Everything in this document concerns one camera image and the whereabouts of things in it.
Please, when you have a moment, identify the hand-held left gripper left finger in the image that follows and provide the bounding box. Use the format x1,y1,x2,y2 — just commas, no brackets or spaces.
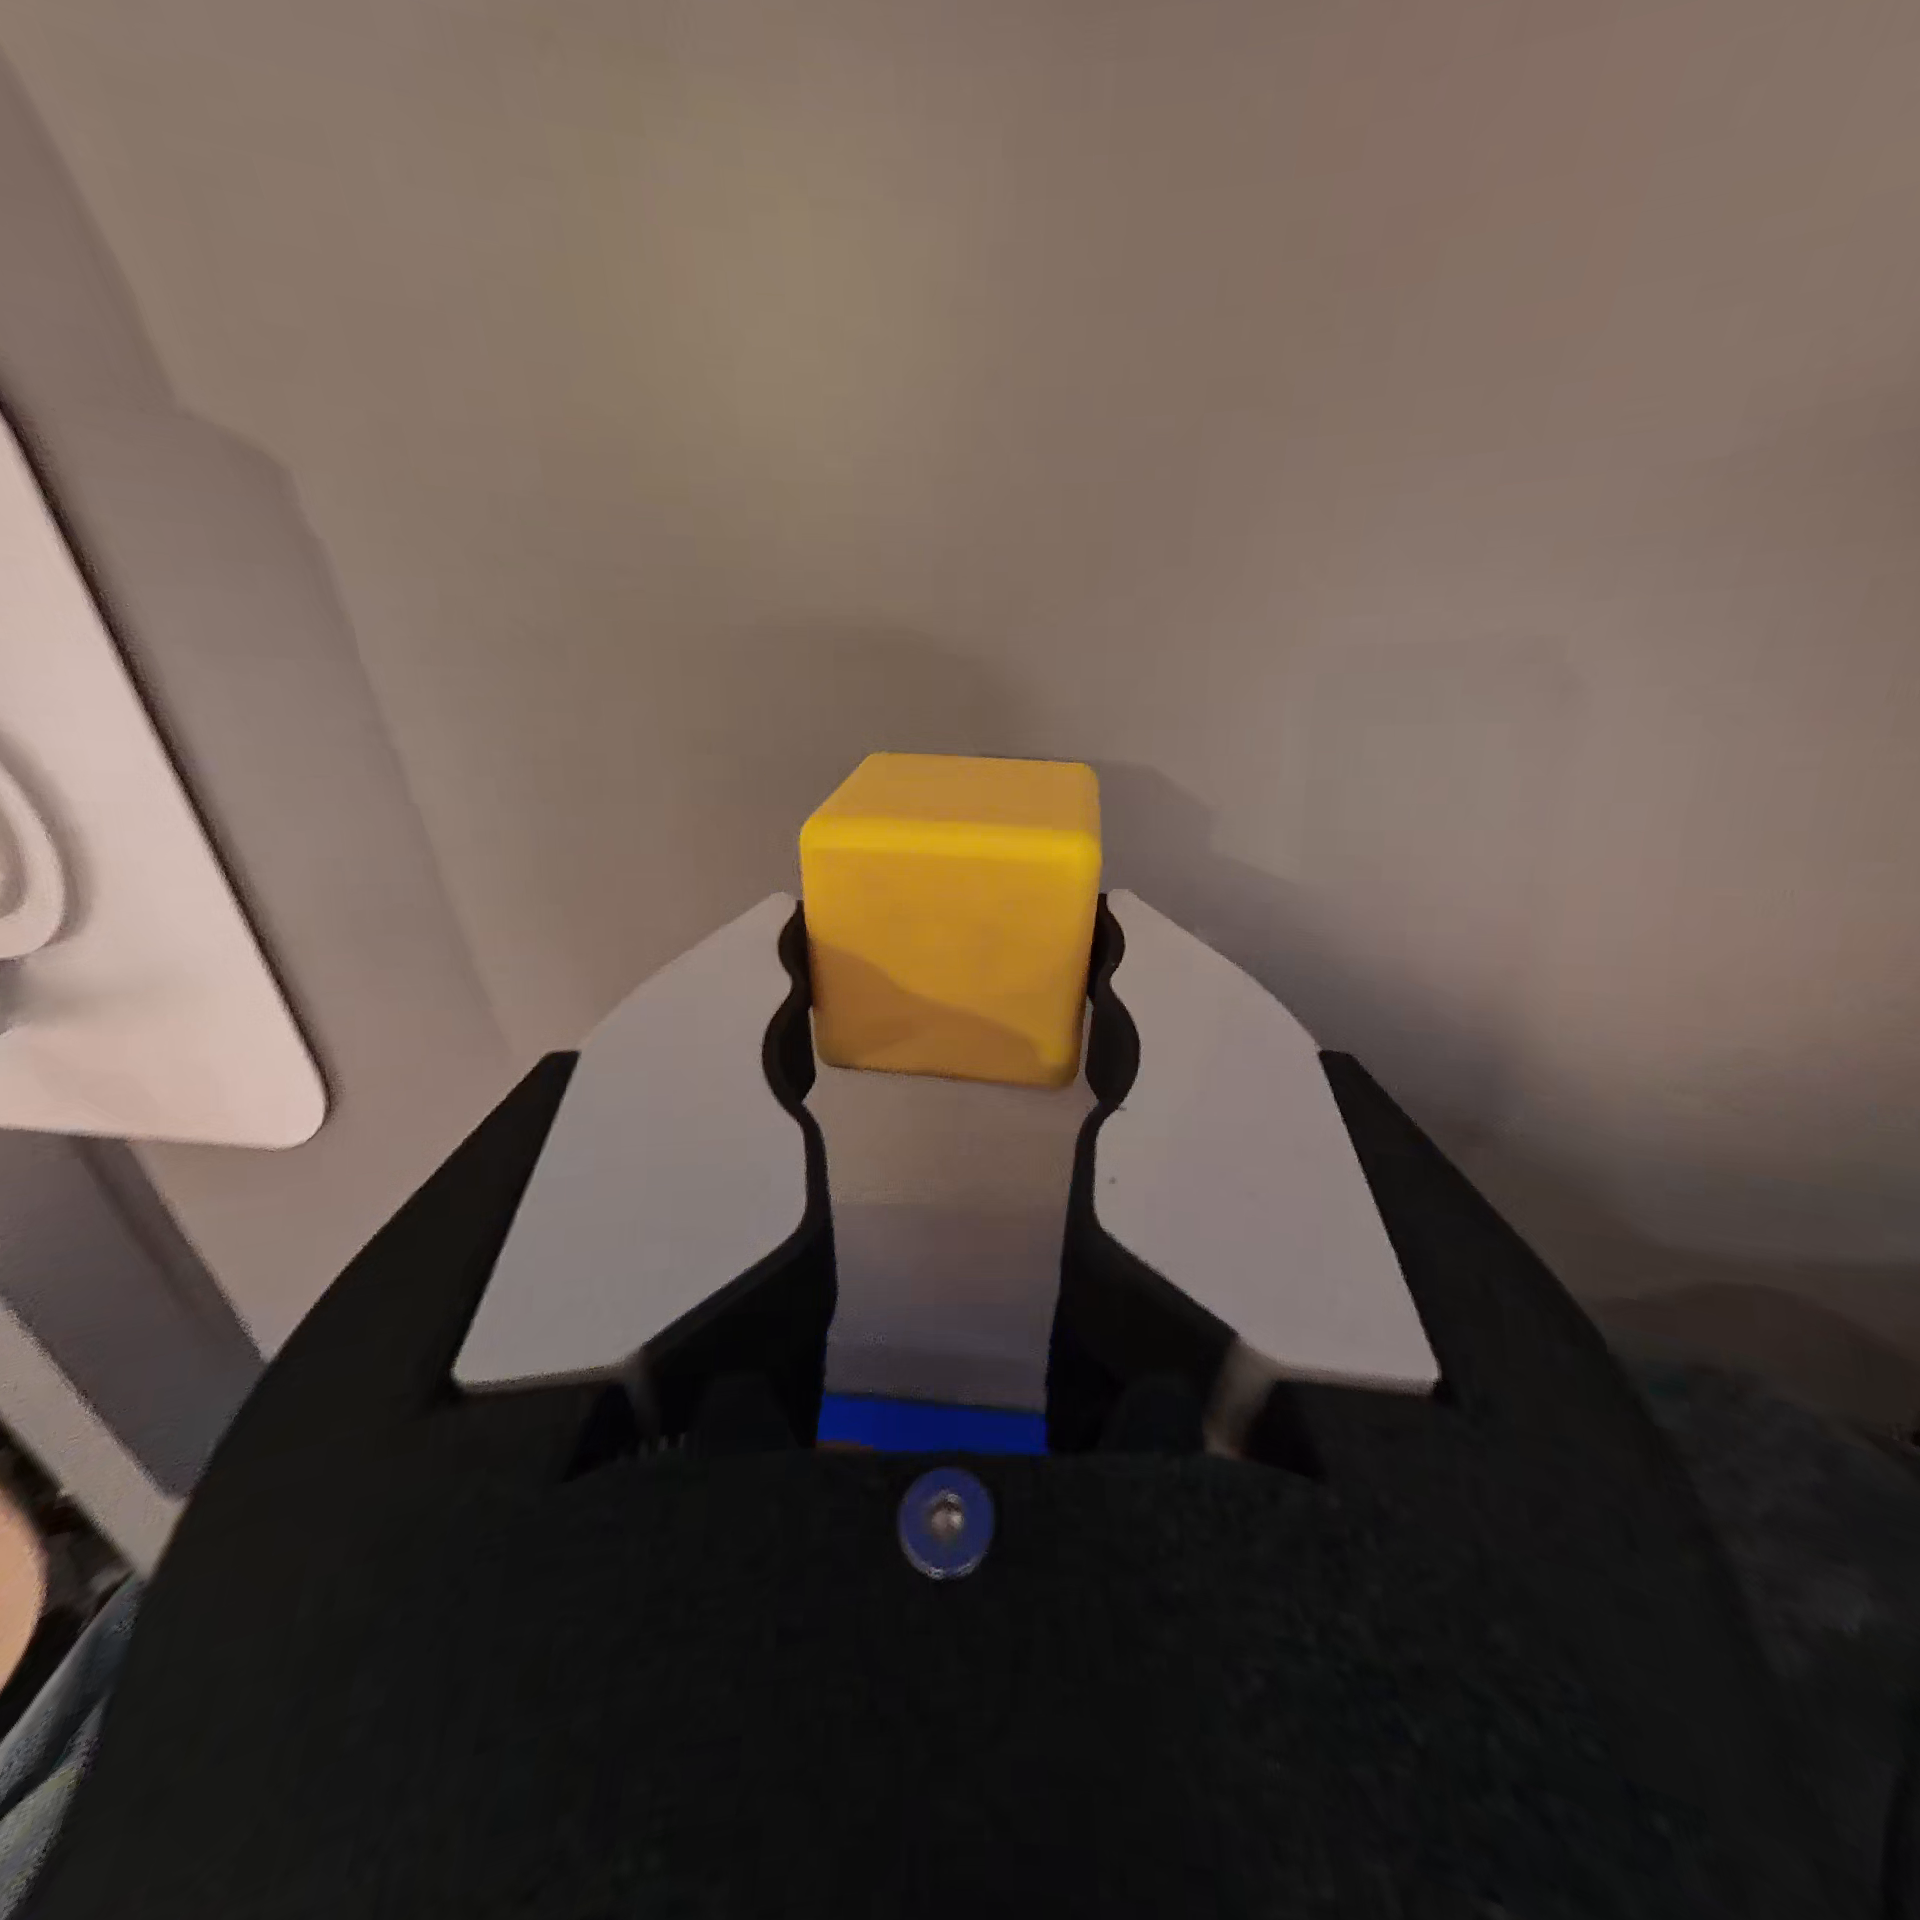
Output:
457,887,839,1397

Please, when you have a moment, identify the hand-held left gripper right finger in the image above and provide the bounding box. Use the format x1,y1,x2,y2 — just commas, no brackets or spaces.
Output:
1048,887,1444,1397

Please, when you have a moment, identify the blue plastic bin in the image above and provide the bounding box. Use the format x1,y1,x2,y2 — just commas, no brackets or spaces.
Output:
821,1395,1048,1452

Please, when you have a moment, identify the yellow cube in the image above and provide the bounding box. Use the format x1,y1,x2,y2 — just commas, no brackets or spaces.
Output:
798,752,1105,1093

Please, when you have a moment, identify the grey desk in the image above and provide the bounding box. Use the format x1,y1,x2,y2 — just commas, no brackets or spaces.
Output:
0,0,1920,1515

